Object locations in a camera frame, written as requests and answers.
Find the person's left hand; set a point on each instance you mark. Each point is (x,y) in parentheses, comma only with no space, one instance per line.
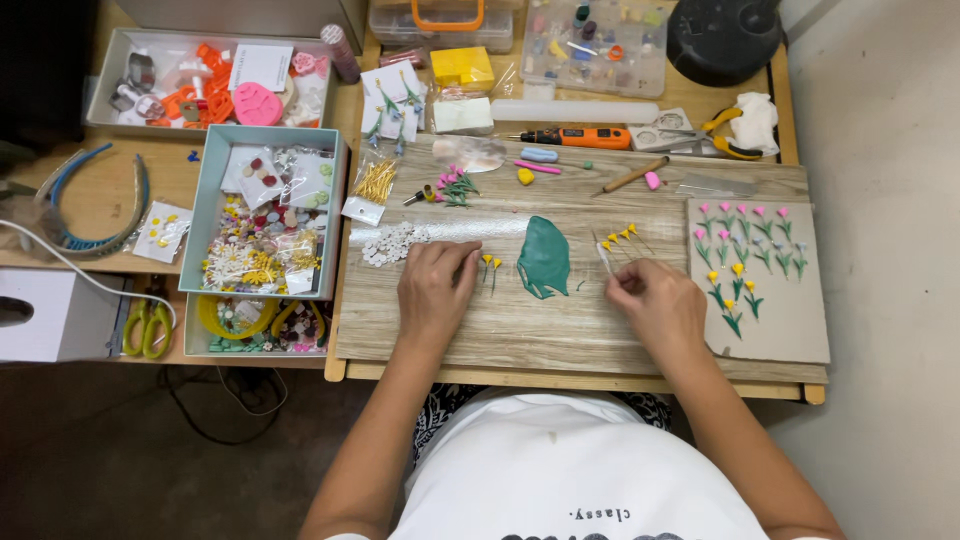
(431,300)

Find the person's right hand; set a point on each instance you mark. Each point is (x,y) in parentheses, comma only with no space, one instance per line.
(667,311)

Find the small white craft blade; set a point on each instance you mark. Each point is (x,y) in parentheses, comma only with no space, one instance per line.
(604,257)

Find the yellow clay flower green stem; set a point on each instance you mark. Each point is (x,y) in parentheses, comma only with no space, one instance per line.
(496,271)
(486,264)

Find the pile of white clay flowers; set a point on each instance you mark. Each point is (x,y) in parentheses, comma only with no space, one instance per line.
(391,244)

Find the yellow clay flower on pin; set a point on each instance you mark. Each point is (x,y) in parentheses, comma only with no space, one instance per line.
(614,239)
(606,246)
(634,228)
(625,234)

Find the rows of clay tulips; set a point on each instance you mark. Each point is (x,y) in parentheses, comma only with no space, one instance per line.
(739,259)

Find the wood grain work board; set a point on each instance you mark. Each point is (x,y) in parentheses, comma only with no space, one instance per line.
(525,330)

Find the small black yellow tool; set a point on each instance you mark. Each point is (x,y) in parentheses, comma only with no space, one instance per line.
(420,196)

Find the black white patterned garment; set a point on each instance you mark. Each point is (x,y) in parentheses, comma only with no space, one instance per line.
(442,409)

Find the pile of pink clay tulips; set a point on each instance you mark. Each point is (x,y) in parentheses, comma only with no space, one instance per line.
(456,186)

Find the green clay sheet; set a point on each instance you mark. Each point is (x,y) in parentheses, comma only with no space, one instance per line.
(544,259)

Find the brown cardboard sheet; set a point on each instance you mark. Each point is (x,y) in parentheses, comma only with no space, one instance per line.
(787,322)

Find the bag of gold pins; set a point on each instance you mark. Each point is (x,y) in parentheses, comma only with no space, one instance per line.
(371,187)

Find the pink clay lump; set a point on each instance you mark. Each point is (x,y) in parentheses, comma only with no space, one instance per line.
(653,181)

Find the flat metal clay blade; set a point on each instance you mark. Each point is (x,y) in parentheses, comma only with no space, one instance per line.
(716,186)

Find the clear plastic film piece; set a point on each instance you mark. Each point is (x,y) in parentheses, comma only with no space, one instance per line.
(469,152)

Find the yellow clay lump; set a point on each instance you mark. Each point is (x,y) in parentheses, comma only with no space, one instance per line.
(526,176)

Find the pink clay roll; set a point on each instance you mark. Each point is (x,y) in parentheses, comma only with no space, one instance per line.
(536,166)

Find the teal box of clay pieces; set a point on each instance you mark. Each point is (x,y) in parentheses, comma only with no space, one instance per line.
(255,326)

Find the grey silicone mould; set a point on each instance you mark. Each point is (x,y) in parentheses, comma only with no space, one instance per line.
(664,131)

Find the blue clay roll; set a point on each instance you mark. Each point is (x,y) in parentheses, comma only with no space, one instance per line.
(538,155)

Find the white clay block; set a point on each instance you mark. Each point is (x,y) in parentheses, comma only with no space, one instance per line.
(463,116)

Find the teal box of flower bags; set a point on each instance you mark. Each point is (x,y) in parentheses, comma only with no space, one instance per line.
(262,217)

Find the person's white shirt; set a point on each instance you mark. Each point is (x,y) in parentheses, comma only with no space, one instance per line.
(570,472)

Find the orange black rotary tool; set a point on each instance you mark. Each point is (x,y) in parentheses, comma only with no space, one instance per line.
(585,138)

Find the white cards with earrings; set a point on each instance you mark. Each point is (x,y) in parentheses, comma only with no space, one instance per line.
(391,101)

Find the white crumpled cloth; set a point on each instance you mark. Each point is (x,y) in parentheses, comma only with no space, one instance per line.
(757,120)

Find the clear acrylic roller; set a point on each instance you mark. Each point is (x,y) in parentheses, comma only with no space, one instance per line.
(574,112)

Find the yellow clay block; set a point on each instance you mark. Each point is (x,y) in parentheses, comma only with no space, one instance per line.
(461,67)

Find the small pink glitter bag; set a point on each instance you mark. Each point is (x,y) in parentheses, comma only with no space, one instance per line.
(403,57)

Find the pink glitter tube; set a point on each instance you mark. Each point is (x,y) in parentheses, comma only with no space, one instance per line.
(341,52)

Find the clear organiser box of clay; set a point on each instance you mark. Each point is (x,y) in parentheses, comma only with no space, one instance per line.
(592,52)

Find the small bag of clay flowers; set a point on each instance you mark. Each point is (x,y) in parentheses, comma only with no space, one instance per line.
(161,231)

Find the black round base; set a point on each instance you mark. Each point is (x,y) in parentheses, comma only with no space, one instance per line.
(720,37)

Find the grey tray of clay cutters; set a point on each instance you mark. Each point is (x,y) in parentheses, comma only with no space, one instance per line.
(210,82)

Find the bundle of headbands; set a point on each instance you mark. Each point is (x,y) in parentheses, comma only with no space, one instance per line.
(97,240)

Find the grey box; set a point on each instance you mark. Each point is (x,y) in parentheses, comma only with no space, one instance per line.
(240,15)

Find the white tissue box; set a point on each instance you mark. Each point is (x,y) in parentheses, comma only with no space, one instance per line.
(60,315)

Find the black bag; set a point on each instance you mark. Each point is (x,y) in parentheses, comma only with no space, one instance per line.
(45,67)

